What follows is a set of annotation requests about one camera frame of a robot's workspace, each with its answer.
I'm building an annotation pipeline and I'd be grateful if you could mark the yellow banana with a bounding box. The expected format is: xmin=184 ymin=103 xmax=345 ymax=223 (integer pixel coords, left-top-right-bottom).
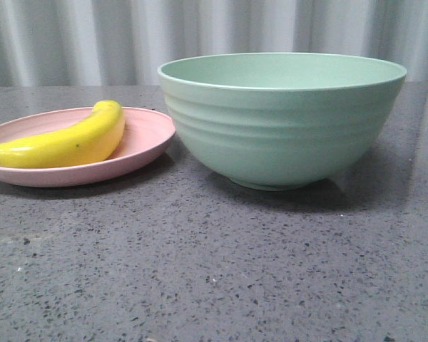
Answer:
xmin=0 ymin=100 xmax=125 ymax=168

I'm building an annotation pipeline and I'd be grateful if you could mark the green ribbed bowl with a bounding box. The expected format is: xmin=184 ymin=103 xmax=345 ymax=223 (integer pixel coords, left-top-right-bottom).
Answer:
xmin=158 ymin=53 xmax=407 ymax=190

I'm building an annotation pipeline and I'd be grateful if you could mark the pink plate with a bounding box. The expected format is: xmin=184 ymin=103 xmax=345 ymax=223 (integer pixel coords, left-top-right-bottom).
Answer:
xmin=0 ymin=107 xmax=175 ymax=187

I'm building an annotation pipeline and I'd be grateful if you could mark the white pleated curtain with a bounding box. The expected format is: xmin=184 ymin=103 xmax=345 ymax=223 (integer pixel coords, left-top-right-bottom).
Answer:
xmin=0 ymin=1 xmax=428 ymax=86

